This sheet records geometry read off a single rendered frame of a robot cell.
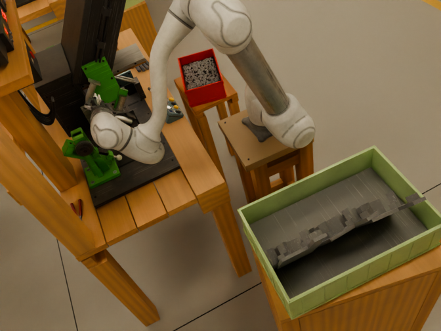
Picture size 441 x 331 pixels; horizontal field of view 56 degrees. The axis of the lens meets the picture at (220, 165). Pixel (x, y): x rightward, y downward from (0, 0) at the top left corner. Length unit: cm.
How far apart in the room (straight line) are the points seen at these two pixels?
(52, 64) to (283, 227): 134
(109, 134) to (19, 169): 30
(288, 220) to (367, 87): 198
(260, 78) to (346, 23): 277
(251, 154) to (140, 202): 54
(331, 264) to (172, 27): 100
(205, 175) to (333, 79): 197
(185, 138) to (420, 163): 164
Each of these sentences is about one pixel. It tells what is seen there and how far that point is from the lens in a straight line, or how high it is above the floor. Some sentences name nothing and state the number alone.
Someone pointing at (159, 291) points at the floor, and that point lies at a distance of 264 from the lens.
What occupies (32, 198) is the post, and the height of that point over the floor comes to 128.
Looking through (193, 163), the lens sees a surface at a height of 90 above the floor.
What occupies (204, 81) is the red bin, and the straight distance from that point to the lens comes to 230.
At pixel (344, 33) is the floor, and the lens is 405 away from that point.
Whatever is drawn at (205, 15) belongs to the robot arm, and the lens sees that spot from 127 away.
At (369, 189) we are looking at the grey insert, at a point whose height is 85.
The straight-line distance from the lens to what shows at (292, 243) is 156.
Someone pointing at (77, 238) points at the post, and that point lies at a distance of 176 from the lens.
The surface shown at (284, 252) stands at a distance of 152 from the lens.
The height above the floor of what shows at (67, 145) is 115.
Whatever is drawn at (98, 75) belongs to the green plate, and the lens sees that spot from 205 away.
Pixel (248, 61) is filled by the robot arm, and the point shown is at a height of 147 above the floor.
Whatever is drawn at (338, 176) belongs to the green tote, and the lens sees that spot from 178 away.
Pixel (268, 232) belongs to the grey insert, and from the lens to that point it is 168.
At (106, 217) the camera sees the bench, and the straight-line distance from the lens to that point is 189.
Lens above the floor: 230
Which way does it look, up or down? 49 degrees down
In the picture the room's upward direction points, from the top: 17 degrees counter-clockwise
